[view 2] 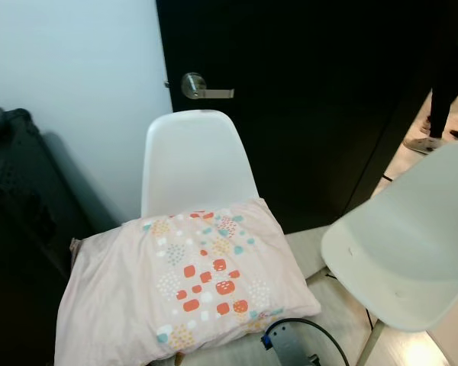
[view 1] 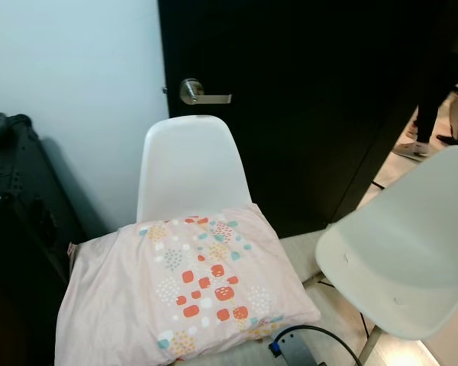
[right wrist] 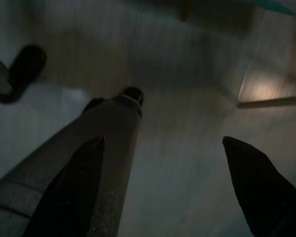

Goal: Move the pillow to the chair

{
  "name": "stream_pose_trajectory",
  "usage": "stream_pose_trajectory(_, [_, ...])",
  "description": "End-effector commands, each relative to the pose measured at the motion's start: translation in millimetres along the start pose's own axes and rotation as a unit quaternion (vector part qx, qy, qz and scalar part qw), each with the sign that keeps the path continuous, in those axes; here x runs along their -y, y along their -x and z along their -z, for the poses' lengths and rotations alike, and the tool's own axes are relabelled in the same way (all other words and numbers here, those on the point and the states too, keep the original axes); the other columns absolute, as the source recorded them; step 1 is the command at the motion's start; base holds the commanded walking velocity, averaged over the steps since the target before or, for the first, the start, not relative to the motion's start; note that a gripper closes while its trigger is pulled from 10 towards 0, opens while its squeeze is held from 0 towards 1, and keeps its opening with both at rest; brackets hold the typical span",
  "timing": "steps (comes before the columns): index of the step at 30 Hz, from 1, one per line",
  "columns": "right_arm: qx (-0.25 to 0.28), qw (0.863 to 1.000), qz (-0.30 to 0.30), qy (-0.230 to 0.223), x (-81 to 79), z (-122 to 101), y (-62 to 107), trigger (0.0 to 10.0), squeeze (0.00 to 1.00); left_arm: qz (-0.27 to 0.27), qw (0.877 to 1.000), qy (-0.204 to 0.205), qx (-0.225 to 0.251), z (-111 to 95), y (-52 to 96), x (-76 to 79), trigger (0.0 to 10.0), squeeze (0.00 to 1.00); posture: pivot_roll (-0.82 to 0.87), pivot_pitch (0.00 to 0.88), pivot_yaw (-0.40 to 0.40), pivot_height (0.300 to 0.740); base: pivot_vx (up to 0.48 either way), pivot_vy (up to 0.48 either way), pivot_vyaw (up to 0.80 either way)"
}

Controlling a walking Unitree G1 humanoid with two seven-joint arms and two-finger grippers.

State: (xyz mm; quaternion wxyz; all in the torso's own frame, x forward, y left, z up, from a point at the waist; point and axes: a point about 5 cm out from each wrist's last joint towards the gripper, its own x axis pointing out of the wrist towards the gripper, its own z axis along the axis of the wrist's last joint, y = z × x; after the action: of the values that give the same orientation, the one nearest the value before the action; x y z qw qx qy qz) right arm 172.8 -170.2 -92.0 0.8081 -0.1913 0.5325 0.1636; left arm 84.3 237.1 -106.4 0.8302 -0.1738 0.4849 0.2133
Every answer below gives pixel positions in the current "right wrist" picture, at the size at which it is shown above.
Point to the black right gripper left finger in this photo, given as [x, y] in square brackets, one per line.
[69, 197]

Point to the grey robot right leg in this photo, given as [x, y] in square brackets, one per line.
[64, 148]

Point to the black robot right foot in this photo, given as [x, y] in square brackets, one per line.
[133, 93]

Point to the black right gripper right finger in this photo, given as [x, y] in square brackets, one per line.
[266, 197]

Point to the black robot foot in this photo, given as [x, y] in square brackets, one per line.
[133, 93]
[27, 64]

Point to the black robot left foot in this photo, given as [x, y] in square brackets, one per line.
[27, 64]

